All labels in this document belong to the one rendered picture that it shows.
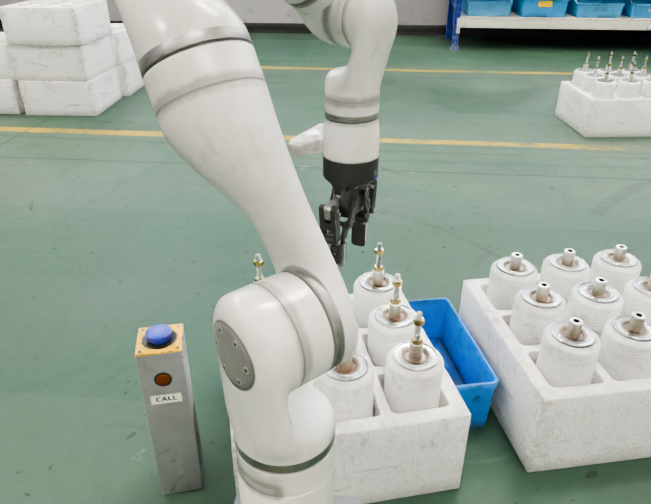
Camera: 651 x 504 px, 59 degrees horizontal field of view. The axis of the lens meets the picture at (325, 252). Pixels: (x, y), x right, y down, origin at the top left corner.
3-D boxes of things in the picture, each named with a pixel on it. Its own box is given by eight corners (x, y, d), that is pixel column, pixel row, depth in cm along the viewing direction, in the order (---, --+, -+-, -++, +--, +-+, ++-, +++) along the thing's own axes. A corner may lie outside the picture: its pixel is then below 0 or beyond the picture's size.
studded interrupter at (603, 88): (611, 119, 280) (626, 62, 267) (597, 122, 276) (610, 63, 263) (596, 114, 287) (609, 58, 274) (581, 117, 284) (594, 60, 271)
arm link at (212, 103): (276, 33, 45) (164, 47, 40) (386, 355, 47) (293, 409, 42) (229, 78, 53) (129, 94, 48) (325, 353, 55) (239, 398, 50)
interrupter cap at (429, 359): (442, 350, 98) (443, 346, 98) (432, 377, 92) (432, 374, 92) (399, 339, 101) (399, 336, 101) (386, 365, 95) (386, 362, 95)
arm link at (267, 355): (258, 337, 39) (270, 505, 48) (362, 289, 44) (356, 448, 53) (193, 281, 46) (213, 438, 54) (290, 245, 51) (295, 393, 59)
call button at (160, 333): (172, 347, 89) (171, 336, 88) (145, 350, 89) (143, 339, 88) (173, 332, 93) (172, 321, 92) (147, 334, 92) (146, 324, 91)
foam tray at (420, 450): (459, 488, 103) (472, 414, 95) (239, 525, 97) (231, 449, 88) (395, 352, 137) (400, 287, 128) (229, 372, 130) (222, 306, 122)
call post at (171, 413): (203, 489, 103) (182, 352, 88) (162, 496, 102) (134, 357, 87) (203, 458, 109) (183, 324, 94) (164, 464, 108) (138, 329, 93)
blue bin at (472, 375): (492, 428, 116) (501, 382, 110) (439, 435, 114) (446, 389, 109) (442, 337, 142) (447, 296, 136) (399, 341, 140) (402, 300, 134)
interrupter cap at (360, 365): (332, 348, 99) (332, 345, 99) (374, 359, 96) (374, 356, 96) (314, 375, 93) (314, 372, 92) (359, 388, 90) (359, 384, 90)
